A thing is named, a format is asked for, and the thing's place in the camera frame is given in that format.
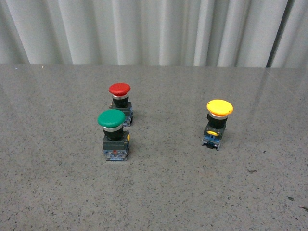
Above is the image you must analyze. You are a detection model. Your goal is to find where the green mushroom push button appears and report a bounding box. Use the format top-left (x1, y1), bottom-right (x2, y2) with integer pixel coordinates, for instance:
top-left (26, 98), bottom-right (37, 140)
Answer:
top-left (97, 109), bottom-right (130, 161)

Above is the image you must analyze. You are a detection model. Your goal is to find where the grey pleated curtain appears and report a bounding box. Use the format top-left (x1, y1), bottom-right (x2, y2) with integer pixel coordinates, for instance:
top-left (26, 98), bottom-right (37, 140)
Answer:
top-left (0, 0), bottom-right (308, 68)

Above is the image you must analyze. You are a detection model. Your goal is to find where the red mushroom push button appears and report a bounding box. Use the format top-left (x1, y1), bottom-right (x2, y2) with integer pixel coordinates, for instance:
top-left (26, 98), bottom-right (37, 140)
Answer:
top-left (109, 83), bottom-right (133, 126)

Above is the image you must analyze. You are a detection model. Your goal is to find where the yellow mushroom push button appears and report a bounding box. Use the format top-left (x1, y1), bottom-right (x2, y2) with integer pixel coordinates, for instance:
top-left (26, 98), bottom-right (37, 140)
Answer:
top-left (202, 99), bottom-right (233, 151)

